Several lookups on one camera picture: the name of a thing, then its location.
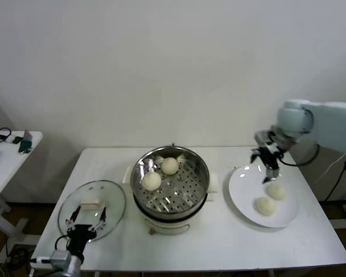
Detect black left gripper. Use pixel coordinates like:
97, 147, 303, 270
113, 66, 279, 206
65, 204, 108, 257

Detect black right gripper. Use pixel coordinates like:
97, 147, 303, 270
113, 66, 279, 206
250, 147, 281, 185

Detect round glass pot lid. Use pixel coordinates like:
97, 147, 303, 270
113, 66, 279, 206
57, 180, 127, 242

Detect white steamed baozi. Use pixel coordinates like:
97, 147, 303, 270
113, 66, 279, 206
142, 172, 162, 191
254, 197, 277, 216
161, 157, 179, 175
266, 184, 288, 201

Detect perforated steel steamer basket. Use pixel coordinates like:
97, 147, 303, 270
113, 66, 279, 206
122, 146, 221, 222

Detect large white plate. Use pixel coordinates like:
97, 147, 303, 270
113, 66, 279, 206
224, 164, 301, 229

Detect grey cabinet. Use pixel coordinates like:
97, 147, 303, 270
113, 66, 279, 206
288, 141, 346, 203

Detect white side table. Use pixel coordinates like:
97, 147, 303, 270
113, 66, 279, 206
0, 130, 44, 254

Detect green hand tool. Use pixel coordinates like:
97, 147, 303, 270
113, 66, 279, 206
19, 129, 35, 154

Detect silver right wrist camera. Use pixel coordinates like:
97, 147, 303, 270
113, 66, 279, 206
253, 129, 295, 156

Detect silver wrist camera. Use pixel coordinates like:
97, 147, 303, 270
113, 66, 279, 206
30, 249, 73, 269
253, 129, 295, 156

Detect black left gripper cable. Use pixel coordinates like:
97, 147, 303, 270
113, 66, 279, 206
54, 235, 70, 252

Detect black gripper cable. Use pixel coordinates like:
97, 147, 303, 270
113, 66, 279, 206
279, 144, 320, 167
54, 235, 70, 252

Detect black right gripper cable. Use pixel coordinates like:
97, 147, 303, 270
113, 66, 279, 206
279, 144, 320, 167

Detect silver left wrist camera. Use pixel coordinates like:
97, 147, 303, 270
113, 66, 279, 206
30, 249, 73, 269

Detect white wall cable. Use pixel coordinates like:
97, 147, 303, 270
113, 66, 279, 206
314, 152, 346, 185

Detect tangled thin cables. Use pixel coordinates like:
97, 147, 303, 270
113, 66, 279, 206
0, 248, 32, 277

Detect thin black looped cable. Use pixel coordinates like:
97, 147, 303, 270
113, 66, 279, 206
0, 128, 12, 147

